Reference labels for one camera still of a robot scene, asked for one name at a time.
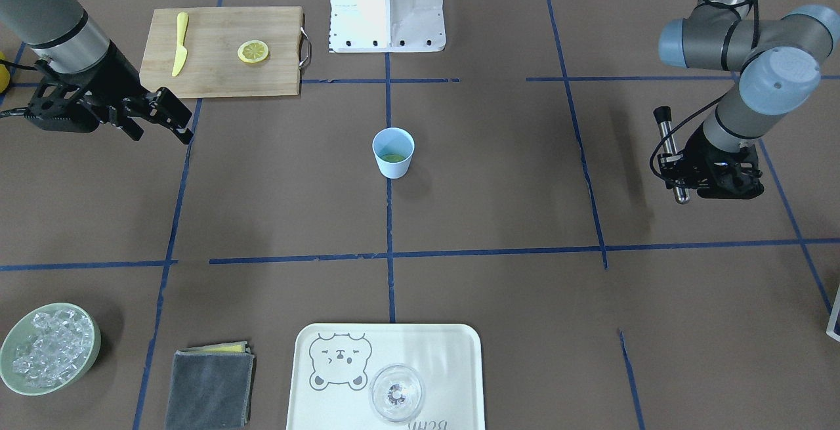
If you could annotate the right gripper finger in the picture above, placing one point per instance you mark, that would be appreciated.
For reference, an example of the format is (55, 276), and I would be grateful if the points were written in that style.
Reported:
(183, 134)
(165, 101)

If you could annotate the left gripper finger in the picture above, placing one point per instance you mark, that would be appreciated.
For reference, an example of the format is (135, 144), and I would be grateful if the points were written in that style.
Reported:
(672, 164)
(684, 183)

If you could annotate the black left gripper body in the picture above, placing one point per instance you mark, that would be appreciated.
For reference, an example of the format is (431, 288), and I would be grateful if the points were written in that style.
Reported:
(703, 152)

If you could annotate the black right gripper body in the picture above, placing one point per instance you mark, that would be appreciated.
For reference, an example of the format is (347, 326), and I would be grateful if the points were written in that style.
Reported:
(119, 70)

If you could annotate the steel muddler black tip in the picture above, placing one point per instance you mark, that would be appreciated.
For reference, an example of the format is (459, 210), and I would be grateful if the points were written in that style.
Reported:
(669, 151)

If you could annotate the yellow lemon slice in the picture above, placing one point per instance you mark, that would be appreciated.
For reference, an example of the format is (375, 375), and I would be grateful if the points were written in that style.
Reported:
(393, 158)

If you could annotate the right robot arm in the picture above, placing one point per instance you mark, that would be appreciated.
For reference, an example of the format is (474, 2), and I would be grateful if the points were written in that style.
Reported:
(59, 31)

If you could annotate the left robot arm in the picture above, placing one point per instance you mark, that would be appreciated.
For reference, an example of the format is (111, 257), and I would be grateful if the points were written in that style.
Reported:
(779, 64)

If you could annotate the light blue paper cup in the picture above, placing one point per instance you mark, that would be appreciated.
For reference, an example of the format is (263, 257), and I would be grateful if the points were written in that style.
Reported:
(393, 148)

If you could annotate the bamboo cutting board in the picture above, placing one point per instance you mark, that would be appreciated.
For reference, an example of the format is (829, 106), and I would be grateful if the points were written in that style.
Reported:
(213, 36)

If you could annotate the yellow plastic knife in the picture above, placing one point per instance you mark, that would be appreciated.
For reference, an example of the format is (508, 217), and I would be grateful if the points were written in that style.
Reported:
(181, 50)

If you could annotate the grey folded cloth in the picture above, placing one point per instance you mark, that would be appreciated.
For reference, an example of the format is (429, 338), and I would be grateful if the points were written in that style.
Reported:
(210, 387)

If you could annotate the green bowl of ice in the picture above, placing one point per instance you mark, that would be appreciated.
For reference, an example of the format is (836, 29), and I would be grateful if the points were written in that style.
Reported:
(49, 349)

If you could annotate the cream bear serving tray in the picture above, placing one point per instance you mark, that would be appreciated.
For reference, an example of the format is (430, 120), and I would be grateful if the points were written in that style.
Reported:
(334, 366)

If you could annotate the clear wine glass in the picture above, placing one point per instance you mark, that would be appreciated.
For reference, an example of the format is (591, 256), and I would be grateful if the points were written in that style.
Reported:
(397, 393)

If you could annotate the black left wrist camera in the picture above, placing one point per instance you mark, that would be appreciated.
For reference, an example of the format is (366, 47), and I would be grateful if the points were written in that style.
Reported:
(731, 181)

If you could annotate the white wire cup rack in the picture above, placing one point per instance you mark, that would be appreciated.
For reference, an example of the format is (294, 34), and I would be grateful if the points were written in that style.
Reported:
(832, 329)

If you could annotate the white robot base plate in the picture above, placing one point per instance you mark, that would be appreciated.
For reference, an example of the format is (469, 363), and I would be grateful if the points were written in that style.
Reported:
(386, 26)

